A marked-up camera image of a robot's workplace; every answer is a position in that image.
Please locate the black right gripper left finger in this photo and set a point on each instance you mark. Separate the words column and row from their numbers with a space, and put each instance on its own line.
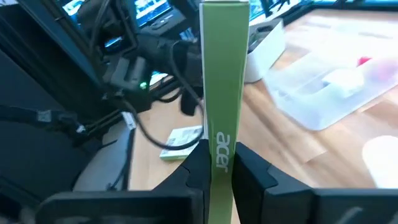
column 197, row 168

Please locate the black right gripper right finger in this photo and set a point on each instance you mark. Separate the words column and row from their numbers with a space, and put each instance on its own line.
column 248, row 174

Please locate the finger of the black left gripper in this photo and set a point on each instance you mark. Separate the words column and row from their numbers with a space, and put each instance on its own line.
column 186, row 102
column 197, row 102

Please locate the white card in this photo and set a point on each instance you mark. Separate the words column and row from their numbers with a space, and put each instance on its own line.
column 180, row 140
column 224, row 77

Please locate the white power adapter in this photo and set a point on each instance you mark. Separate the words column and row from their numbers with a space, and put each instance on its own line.
column 342, row 81

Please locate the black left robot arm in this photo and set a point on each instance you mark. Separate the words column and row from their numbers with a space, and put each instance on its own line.
column 124, row 71

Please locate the grey plastic bin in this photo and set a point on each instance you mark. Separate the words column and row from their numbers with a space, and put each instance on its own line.
column 264, row 59

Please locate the clear plastic bin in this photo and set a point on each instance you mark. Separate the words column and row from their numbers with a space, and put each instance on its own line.
column 298, row 102

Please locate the white plastic bin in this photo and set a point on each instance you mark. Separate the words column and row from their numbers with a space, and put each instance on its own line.
column 382, row 161

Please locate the lit computer screen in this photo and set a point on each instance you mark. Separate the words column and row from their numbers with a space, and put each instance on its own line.
column 152, row 11

